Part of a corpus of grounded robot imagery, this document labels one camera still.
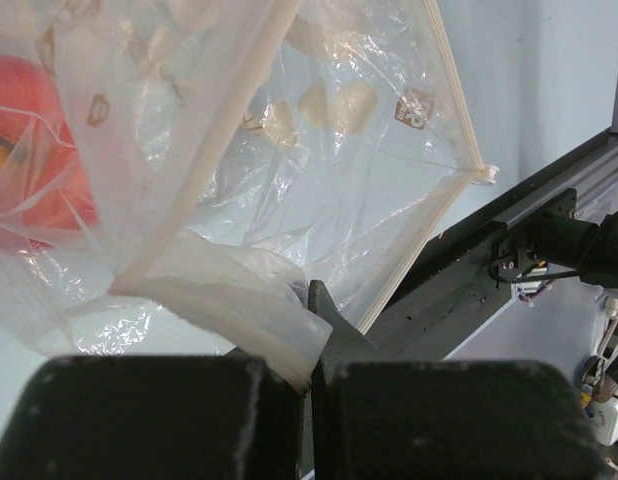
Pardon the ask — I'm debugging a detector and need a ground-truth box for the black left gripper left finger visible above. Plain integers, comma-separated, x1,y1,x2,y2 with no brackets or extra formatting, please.
0,356,303,479

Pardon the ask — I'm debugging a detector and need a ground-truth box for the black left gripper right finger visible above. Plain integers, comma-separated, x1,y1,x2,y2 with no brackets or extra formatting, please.
307,280,612,479

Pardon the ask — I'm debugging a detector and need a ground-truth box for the red fake tomato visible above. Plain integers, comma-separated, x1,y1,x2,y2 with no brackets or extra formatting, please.
0,54,97,252

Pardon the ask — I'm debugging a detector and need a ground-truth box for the clear zip top bag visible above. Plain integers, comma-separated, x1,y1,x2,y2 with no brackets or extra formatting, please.
0,1,497,391

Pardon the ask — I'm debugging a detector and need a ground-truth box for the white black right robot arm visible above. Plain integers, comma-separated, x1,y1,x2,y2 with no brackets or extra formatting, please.
487,189,618,299

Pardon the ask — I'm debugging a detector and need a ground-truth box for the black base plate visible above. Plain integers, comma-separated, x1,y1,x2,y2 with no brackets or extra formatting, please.
367,131,618,359

